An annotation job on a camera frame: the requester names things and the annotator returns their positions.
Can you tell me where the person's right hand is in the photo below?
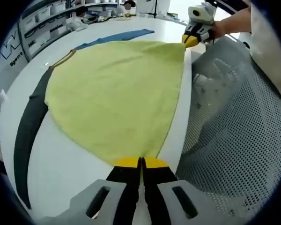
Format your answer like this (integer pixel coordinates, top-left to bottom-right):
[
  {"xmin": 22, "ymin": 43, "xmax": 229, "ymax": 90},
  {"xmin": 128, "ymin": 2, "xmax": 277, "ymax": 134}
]
[{"xmin": 210, "ymin": 20, "xmax": 228, "ymax": 42}]

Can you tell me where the grey metal shelf rack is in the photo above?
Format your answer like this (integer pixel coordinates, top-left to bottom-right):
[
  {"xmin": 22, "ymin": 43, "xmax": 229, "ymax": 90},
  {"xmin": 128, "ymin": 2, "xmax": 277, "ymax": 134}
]
[{"xmin": 17, "ymin": 0, "xmax": 85, "ymax": 63}]

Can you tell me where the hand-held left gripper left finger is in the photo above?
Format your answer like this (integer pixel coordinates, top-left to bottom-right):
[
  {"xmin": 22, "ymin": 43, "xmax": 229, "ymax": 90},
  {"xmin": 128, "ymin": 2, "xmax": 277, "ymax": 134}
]
[{"xmin": 36, "ymin": 156, "xmax": 142, "ymax": 225}]

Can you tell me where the yellow grey blue garment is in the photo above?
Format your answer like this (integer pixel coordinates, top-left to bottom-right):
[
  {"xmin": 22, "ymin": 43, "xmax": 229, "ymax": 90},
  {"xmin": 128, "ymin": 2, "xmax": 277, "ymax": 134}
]
[{"xmin": 13, "ymin": 28, "xmax": 187, "ymax": 210}]

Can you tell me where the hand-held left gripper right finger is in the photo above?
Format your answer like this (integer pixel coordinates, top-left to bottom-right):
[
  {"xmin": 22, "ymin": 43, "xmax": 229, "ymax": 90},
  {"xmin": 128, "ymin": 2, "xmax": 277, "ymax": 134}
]
[{"xmin": 142, "ymin": 157, "xmax": 249, "ymax": 225}]

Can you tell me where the row of white storage boxes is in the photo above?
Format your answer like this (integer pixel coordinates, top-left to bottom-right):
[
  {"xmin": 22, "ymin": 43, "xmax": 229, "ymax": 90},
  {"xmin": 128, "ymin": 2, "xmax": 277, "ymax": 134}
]
[{"xmin": 23, "ymin": 2, "xmax": 66, "ymax": 26}]

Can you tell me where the grey mesh office chair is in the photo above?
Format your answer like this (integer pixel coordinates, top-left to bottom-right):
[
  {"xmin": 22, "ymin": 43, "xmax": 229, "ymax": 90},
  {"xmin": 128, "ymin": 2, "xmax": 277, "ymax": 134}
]
[{"xmin": 175, "ymin": 36, "xmax": 281, "ymax": 225}]

